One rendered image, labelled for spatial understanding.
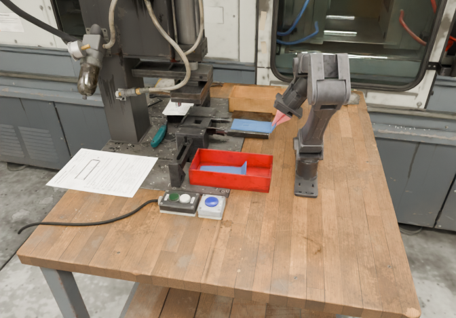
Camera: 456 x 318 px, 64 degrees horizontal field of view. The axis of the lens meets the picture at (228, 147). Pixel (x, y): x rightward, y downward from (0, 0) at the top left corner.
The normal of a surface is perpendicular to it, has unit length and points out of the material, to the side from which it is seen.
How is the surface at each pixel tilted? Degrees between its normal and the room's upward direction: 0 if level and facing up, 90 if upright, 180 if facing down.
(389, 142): 90
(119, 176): 1
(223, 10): 90
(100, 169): 0
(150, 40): 90
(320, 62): 45
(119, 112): 90
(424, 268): 0
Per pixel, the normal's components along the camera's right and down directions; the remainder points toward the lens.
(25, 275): -0.02, -0.83
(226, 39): -0.24, 0.54
